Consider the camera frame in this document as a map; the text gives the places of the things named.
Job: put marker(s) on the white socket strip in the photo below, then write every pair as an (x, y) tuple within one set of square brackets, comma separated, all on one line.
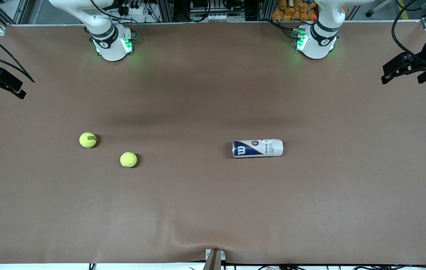
[(218, 17)]

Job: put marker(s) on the orange packaged goods pile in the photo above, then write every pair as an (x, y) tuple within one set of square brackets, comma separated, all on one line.
[(295, 9)]

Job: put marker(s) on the brown table mat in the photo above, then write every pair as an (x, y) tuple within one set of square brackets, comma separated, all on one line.
[(212, 206)]

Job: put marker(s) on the metal table clamp bracket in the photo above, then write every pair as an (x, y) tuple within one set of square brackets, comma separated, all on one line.
[(214, 260)]

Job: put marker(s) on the white blue tennis ball can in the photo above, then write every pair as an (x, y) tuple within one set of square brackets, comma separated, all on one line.
[(258, 148)]

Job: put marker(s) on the black control equipment rack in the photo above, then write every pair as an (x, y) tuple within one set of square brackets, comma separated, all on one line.
[(197, 5)]

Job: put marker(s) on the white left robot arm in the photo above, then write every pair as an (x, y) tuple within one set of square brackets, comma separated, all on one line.
[(319, 41)]

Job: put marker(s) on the white power strip with plugs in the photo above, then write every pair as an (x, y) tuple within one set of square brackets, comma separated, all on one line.
[(132, 9)]

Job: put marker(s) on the yellow-green tennis ball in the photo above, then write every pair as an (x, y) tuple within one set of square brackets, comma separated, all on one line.
[(88, 140), (128, 159)]

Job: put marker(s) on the grey stand leg with caster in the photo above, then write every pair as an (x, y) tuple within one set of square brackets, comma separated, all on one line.
[(368, 14)]

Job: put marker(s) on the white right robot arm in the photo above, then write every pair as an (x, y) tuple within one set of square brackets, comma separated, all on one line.
[(109, 41)]

